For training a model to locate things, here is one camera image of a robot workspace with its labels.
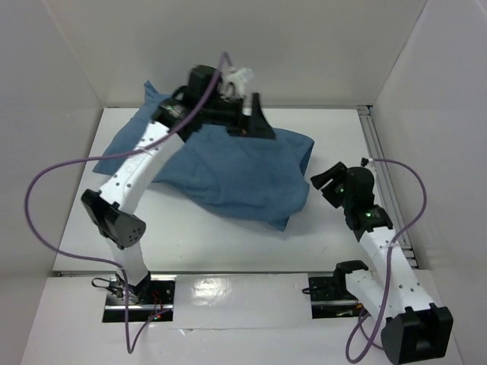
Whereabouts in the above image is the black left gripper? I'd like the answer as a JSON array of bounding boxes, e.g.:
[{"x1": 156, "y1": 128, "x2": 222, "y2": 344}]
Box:
[{"x1": 200, "y1": 92, "x2": 275, "y2": 139}]

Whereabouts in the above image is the blue fabric pillowcase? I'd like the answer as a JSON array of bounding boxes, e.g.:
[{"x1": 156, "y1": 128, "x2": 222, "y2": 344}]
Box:
[{"x1": 93, "y1": 79, "x2": 317, "y2": 233}]

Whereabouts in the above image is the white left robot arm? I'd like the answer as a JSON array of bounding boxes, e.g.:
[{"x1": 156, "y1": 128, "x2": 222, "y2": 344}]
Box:
[{"x1": 81, "y1": 65, "x2": 275, "y2": 303}]

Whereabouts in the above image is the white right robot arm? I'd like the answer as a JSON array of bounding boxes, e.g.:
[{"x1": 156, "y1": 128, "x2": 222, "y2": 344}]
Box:
[{"x1": 310, "y1": 158, "x2": 454, "y2": 364}]

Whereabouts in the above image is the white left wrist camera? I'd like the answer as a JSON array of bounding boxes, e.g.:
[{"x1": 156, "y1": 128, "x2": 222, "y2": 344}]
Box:
[{"x1": 220, "y1": 67, "x2": 254, "y2": 100}]

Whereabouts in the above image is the aluminium frame rail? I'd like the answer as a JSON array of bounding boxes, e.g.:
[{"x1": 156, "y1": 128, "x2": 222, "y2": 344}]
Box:
[{"x1": 357, "y1": 106, "x2": 419, "y2": 269}]

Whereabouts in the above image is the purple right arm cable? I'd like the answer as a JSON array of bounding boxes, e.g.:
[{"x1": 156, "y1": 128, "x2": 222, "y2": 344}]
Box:
[{"x1": 345, "y1": 157, "x2": 429, "y2": 363}]

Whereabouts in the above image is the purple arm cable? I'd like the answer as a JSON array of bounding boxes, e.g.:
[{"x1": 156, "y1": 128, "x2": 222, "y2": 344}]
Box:
[
  {"x1": 24, "y1": 52, "x2": 233, "y2": 354},
  {"x1": 345, "y1": 157, "x2": 429, "y2": 363}
]

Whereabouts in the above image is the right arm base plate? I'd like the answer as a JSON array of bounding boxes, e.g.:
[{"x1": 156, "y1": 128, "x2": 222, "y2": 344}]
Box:
[{"x1": 301, "y1": 275, "x2": 364, "y2": 319}]

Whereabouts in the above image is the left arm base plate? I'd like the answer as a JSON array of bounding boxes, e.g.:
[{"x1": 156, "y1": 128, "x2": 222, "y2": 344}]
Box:
[{"x1": 91, "y1": 275, "x2": 176, "y2": 323}]

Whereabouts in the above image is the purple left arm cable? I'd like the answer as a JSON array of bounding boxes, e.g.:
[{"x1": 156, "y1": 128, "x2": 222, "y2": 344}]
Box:
[{"x1": 24, "y1": 52, "x2": 233, "y2": 354}]

